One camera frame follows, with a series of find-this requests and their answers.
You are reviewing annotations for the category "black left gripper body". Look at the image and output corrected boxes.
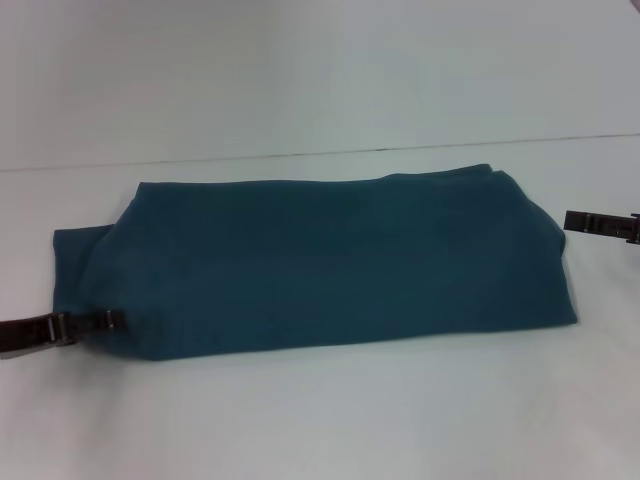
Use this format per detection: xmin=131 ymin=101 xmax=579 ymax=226
xmin=0 ymin=314 xmax=54 ymax=361

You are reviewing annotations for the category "teal t-shirt with FREE print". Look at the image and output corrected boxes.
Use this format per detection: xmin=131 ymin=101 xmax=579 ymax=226
xmin=52 ymin=162 xmax=581 ymax=364

